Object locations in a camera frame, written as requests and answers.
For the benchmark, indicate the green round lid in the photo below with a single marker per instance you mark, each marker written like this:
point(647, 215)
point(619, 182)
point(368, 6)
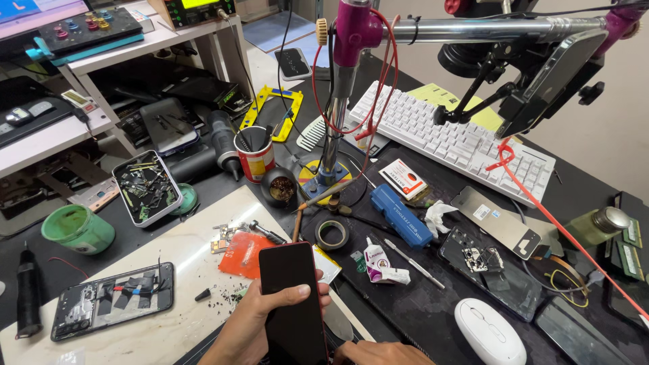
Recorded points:
point(188, 198)

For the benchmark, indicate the metal spudger tool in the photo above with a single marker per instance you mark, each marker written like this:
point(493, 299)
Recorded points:
point(413, 263)

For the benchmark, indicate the person's left hand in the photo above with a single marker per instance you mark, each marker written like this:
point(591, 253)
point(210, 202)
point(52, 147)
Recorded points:
point(251, 319)

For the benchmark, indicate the black smartphone red edge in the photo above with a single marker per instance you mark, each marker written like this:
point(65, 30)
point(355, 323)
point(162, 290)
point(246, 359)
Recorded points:
point(294, 329)

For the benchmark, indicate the blue tool case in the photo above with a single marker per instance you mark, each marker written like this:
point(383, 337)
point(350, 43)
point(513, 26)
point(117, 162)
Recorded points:
point(400, 215)

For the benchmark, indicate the green memory module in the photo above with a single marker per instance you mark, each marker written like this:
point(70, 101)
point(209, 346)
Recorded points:
point(633, 233)
point(628, 261)

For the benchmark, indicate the glass bottle metal cap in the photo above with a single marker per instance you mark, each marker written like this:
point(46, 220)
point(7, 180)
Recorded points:
point(596, 225)

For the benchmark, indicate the silver metal phone plate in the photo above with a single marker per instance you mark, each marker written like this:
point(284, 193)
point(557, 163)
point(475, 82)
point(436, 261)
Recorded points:
point(499, 220)

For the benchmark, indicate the white battery box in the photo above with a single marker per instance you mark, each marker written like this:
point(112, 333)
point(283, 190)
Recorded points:
point(404, 178)

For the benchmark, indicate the blue edged phone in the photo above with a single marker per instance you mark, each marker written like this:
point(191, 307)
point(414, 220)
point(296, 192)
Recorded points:
point(170, 126)

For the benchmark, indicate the black phone with dots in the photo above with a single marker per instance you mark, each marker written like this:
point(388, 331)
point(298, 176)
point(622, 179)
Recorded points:
point(292, 63)

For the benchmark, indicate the white marble board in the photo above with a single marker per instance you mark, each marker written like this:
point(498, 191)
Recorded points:
point(192, 324)

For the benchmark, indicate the black work mat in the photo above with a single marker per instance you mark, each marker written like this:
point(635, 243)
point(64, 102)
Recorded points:
point(421, 314)

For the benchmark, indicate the white purple glue tube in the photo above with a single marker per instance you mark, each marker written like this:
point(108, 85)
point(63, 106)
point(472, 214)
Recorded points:
point(375, 263)

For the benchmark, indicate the silver phone battery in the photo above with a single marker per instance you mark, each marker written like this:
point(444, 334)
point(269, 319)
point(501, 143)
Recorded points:
point(327, 263)

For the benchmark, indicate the white computer mouse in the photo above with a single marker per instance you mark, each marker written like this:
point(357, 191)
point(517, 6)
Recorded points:
point(489, 332)

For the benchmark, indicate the blue yellow stand base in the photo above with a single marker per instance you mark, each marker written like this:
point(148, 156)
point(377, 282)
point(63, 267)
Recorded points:
point(317, 190)

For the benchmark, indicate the white comb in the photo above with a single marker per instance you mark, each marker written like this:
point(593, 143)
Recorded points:
point(310, 136)

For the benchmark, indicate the yellow phone frame jig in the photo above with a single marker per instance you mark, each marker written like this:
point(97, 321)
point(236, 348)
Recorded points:
point(294, 109)

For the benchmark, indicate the black phone glossy screen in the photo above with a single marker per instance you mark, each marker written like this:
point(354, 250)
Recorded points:
point(578, 334)

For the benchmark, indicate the chrome stand pole magenta clamp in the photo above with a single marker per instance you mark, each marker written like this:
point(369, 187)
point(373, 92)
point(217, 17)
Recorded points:
point(355, 35)

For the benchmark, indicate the white keyboard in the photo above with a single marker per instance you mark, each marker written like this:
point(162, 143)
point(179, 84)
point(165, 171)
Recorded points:
point(456, 142)

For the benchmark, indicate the white shelf rack with equipment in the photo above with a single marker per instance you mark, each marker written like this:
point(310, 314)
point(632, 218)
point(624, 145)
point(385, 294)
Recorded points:
point(101, 56)

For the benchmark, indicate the black microscope head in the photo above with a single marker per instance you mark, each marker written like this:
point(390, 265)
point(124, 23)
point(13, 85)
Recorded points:
point(464, 58)

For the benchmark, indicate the grey black screwdriver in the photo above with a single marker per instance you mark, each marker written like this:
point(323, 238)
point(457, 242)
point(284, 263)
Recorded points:
point(266, 232)

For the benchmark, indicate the magenta end clamp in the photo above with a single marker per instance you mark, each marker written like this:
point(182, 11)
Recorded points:
point(626, 20)

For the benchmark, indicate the yellow paper sheet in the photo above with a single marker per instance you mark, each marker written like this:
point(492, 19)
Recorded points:
point(436, 95)

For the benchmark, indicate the white crumpled tissue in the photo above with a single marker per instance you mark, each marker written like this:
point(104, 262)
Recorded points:
point(437, 215)

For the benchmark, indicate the green plastic cup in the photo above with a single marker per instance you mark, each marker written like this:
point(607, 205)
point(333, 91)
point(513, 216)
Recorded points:
point(81, 230)

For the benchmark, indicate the small circuit board pieces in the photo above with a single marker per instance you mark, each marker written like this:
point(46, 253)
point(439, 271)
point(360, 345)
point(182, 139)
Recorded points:
point(225, 237)

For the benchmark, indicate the phone mounted on holder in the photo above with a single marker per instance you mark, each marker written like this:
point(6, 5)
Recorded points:
point(557, 81)

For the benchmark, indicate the red tin can with tools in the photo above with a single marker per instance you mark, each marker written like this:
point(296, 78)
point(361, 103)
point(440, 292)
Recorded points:
point(256, 162)

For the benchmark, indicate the disassembled phone with circuit board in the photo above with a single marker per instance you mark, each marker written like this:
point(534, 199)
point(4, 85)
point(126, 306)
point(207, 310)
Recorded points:
point(507, 289)

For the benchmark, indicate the black grey electric tool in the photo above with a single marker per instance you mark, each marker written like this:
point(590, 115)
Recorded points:
point(223, 142)

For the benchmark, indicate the black solder tip cleaner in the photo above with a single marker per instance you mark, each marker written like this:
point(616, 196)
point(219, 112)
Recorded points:
point(279, 187)

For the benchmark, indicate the black slim bottle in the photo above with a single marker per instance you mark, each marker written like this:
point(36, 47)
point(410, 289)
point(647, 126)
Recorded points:
point(28, 299)

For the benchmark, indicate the chrome horizontal bar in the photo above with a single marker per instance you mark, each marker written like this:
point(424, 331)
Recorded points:
point(481, 29)

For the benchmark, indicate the opened phone without back cover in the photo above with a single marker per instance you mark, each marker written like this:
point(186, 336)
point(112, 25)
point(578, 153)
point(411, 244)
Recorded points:
point(111, 301)

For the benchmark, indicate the white tray of phone parts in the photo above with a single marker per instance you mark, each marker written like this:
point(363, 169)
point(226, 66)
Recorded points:
point(147, 187)

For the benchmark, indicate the metal spatula blade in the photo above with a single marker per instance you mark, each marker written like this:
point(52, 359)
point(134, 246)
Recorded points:
point(338, 322)

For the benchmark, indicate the small black bit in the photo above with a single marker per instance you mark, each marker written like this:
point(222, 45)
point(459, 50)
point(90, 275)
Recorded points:
point(204, 294)

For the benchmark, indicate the orange plastic card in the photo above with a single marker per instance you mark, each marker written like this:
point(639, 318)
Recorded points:
point(241, 256)

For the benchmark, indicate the person's right fingers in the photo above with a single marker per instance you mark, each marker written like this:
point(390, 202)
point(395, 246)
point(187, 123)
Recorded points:
point(345, 353)

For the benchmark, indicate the person's right hand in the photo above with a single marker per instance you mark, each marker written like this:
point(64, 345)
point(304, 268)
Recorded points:
point(385, 354)

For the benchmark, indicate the black tape roll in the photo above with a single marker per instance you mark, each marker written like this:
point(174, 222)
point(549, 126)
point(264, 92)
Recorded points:
point(320, 242)

